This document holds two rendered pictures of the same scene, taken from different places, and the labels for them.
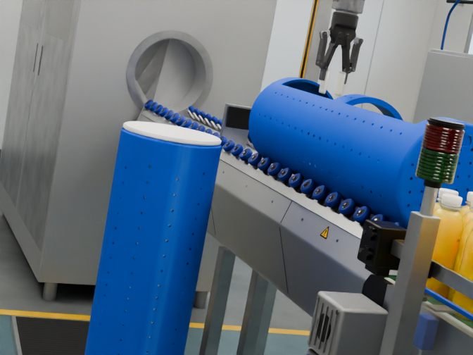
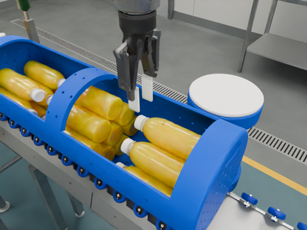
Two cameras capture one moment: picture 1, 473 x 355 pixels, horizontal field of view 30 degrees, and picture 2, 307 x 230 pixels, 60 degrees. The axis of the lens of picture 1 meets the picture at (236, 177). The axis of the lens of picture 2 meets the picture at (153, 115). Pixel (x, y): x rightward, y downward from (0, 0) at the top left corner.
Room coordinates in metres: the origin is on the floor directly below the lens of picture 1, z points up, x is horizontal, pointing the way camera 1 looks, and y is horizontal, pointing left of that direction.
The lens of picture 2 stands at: (3.03, -0.46, 1.62)
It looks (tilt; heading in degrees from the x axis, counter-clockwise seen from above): 40 degrees down; 150
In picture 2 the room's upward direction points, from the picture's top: straight up
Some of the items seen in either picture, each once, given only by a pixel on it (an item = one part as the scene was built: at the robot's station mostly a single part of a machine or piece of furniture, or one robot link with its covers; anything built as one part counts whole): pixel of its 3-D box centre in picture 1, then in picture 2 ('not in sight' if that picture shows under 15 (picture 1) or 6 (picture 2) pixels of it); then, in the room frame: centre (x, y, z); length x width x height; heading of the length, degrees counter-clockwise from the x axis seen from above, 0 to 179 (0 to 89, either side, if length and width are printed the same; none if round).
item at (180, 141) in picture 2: not in sight; (173, 138); (2.66, -0.18, 1.15); 0.19 x 0.07 x 0.07; 24
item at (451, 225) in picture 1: (440, 248); not in sight; (1.72, -0.43, 0.99); 0.07 x 0.07 x 0.19
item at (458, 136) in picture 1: (443, 138); not in sight; (1.46, -0.32, 1.23); 0.06 x 0.06 x 0.04
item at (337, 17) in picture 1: (343, 29); (138, 31); (2.56, -0.22, 1.40); 0.08 x 0.07 x 0.09; 114
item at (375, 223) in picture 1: (383, 248); not in sight; (1.83, -0.33, 0.95); 0.10 x 0.07 x 0.10; 114
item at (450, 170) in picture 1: (436, 165); (23, 2); (1.46, -0.32, 1.18); 0.06 x 0.06 x 0.05
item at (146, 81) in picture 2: (324, 81); (147, 88); (2.55, -0.20, 1.25); 0.03 x 0.01 x 0.07; 24
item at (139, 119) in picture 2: not in sight; (141, 122); (2.56, -0.22, 1.15); 0.04 x 0.02 x 0.04; 114
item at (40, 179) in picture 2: not in sight; (50, 202); (2.04, -0.54, 0.31); 0.06 x 0.06 x 0.63; 24
